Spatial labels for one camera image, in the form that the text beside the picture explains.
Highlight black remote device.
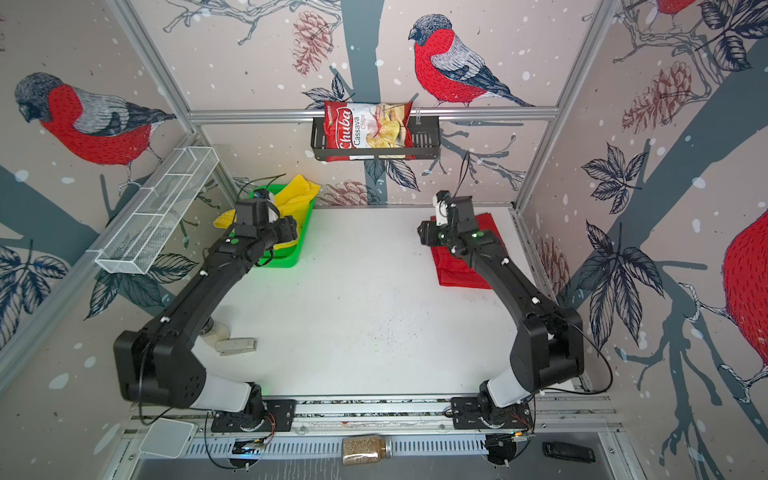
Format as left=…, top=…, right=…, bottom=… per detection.
left=542, top=441, right=596, bottom=463

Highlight red Chuba chips bag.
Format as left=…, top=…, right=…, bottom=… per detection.
left=323, top=101, right=414, bottom=150

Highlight black-capped white bottle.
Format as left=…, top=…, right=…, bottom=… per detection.
left=199, top=318, right=230, bottom=350

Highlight white wire mesh basket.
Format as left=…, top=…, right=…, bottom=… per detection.
left=95, top=146, right=219, bottom=274

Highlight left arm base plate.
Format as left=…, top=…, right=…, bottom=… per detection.
left=210, top=399, right=297, bottom=434

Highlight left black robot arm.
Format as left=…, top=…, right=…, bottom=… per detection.
left=113, top=198, right=299, bottom=423

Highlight black wall shelf basket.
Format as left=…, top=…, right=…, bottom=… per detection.
left=310, top=116, right=441, bottom=162

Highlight small white flat block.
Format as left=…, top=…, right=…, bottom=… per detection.
left=215, top=338, right=257, bottom=356

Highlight green plastic basket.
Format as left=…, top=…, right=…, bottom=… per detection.
left=238, top=179, right=315, bottom=268

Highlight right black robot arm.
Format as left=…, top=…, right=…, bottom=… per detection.
left=418, top=190, right=585, bottom=428

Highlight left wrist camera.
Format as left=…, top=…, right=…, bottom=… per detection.
left=249, top=188, right=274, bottom=201

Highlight yellow shorts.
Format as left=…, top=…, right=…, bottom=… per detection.
left=213, top=173, right=322, bottom=232

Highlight white square pad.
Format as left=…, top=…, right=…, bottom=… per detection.
left=139, top=418, right=197, bottom=459

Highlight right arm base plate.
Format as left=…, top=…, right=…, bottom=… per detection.
left=447, top=395, right=534, bottom=430

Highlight glass jar of grains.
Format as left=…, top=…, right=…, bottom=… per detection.
left=342, top=435, right=392, bottom=466

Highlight red shorts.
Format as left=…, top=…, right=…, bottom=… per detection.
left=431, top=212, right=504, bottom=290

